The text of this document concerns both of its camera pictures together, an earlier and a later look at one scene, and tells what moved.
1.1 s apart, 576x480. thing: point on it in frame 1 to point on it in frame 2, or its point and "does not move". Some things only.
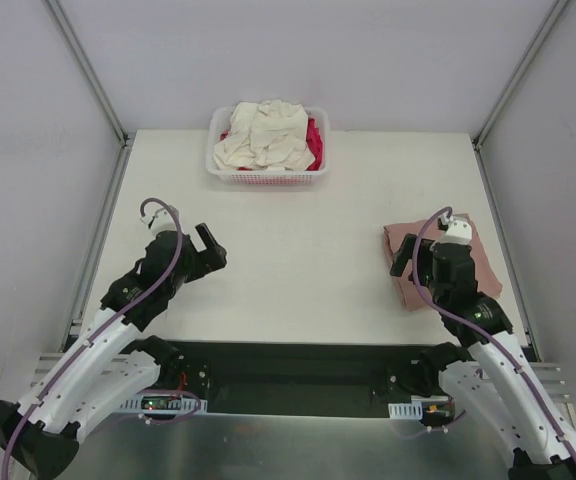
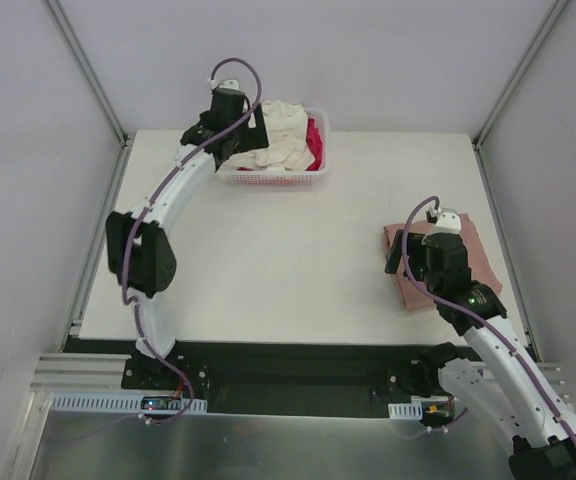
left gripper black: x=203 y=257 to x=247 y=132
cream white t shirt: x=266 y=135 does not move
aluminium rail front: x=52 y=370 does not move
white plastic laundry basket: x=219 y=120 does not move
